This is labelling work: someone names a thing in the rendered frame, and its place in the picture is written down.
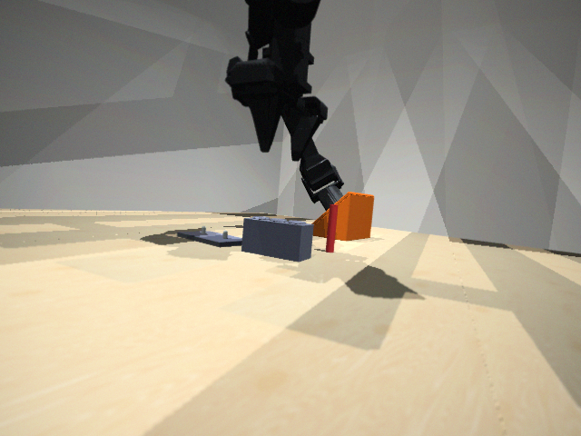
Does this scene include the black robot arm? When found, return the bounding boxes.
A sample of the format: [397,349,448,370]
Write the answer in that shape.
[225,0,344,211]

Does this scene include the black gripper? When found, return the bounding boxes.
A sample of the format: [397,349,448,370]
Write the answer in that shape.
[229,35,328,162]

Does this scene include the dark red peg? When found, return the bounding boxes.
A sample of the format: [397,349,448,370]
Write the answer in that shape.
[326,204,338,253]

